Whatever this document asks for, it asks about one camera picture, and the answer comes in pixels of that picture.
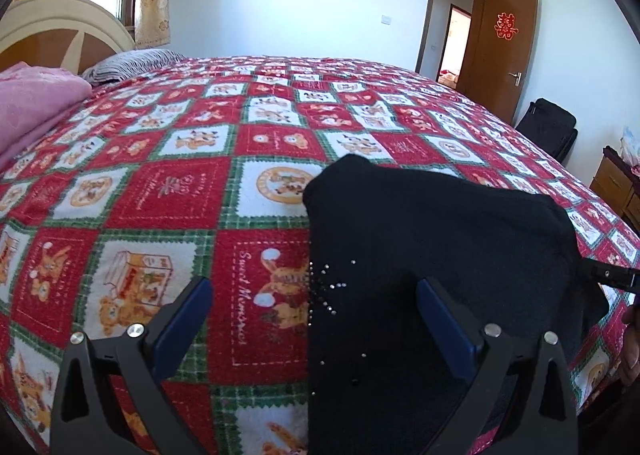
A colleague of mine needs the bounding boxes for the striped pillow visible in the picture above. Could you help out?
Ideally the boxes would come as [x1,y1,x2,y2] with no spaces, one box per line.
[82,49,187,85]

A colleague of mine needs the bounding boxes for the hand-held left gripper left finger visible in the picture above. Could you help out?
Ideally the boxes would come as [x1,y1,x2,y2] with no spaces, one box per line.
[50,276,214,455]

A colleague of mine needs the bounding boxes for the wooden cabinet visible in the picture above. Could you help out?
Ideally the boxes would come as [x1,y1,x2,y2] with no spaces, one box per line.
[589,145,640,232]

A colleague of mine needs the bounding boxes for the red door ornament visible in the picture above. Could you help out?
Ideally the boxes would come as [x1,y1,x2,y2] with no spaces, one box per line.
[494,12,518,41]

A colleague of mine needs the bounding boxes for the white plastic bag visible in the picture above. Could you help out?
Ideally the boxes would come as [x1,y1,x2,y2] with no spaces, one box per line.
[619,128,640,163]

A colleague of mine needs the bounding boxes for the brown door frame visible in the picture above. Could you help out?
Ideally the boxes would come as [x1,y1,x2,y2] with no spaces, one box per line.
[416,0,488,86]

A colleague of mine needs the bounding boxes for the wooden cream headboard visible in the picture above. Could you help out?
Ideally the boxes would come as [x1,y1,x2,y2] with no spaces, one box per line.
[0,0,137,76]

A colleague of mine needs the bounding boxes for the black bag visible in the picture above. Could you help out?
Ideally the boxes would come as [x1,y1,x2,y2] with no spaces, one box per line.
[515,98,579,165]

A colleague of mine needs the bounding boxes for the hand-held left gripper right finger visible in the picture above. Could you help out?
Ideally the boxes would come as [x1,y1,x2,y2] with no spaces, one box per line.
[416,277,582,455]

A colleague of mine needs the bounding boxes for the brown wooden door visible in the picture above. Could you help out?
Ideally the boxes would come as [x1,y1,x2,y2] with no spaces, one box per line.
[456,0,540,126]

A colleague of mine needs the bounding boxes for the red checked printed bed cover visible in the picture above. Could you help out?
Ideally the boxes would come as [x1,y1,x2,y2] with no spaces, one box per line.
[0,55,640,455]

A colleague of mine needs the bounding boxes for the person's right hand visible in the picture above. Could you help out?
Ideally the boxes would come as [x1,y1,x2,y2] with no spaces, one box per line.
[621,305,640,383]

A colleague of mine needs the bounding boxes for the pink folded blanket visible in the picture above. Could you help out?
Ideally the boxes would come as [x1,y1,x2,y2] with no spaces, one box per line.
[0,61,93,171]

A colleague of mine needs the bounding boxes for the black pants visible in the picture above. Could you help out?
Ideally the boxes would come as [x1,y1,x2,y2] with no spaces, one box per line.
[302,154,611,455]

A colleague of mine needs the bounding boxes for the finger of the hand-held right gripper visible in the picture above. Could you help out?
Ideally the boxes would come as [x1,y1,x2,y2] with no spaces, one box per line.
[582,257,640,295]

